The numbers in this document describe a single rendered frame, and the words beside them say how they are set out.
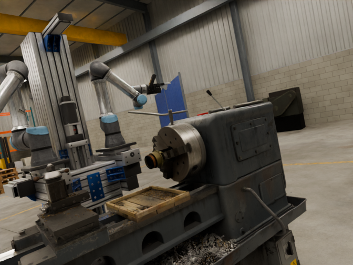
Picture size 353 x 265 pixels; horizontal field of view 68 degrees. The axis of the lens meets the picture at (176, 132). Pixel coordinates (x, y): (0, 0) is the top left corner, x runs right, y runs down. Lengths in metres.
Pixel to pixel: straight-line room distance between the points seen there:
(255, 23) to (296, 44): 1.94
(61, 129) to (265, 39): 10.52
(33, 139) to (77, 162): 0.34
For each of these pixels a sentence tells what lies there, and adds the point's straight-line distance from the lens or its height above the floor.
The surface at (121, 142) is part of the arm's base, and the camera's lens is 1.92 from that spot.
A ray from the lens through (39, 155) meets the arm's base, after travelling 1.72.
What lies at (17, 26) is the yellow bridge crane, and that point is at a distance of 12.81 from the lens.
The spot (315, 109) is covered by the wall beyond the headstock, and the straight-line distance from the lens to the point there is 11.22.
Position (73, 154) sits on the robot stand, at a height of 1.17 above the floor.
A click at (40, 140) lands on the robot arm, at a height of 1.31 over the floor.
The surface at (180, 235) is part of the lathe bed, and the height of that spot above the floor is 0.71.
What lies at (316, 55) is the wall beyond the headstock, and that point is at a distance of 11.27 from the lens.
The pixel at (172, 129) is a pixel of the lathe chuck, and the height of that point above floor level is 1.21.
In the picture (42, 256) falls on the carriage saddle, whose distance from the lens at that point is 1.08.
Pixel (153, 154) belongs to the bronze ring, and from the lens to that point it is 1.36.
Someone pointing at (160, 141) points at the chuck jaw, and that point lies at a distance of 1.47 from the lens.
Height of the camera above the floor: 1.27
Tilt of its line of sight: 3 degrees down
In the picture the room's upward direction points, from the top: 12 degrees counter-clockwise
